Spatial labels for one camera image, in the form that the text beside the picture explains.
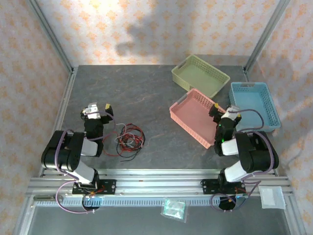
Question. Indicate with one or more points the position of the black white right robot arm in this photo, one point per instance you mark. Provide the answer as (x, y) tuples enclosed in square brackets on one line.
[(256, 151)]

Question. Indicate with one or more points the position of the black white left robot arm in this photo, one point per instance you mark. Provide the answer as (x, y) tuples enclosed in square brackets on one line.
[(61, 151)]

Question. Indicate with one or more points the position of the blue perforated plastic basket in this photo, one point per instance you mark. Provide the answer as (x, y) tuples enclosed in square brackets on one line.
[(252, 105)]

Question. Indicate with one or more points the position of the pink perforated plastic basket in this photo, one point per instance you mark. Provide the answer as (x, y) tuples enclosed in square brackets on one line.
[(193, 117)]

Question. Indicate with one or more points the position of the green perforated plastic basket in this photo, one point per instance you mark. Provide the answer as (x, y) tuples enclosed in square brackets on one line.
[(203, 78)]

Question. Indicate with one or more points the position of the white plastic packet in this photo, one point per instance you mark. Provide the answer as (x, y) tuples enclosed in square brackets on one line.
[(271, 198)]

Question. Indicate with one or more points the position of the clear bag of green parts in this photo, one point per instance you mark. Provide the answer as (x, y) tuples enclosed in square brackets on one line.
[(174, 210)]

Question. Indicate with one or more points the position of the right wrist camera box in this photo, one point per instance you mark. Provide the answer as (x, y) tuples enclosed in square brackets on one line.
[(231, 113)]

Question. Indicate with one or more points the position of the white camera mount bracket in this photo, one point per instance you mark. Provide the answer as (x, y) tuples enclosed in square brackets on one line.
[(91, 109)]

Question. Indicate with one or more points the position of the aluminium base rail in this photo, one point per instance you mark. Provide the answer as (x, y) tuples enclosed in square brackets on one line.
[(159, 182)]

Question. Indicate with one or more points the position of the aluminium frame post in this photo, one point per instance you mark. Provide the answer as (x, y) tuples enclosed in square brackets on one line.
[(51, 36), (266, 36)]

